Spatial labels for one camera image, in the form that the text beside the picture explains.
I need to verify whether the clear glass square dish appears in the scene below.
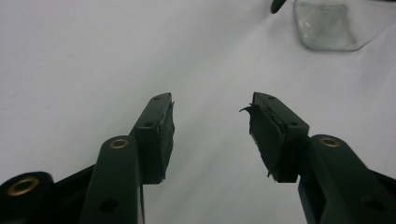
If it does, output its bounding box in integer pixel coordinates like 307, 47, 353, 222
292, 0, 379, 52

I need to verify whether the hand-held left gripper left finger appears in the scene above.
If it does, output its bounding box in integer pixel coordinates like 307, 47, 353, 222
78, 91, 176, 224

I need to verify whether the dark rounded object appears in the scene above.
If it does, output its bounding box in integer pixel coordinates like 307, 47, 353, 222
270, 0, 288, 15

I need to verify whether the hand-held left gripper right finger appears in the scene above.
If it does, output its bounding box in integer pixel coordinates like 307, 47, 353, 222
239, 91, 396, 224

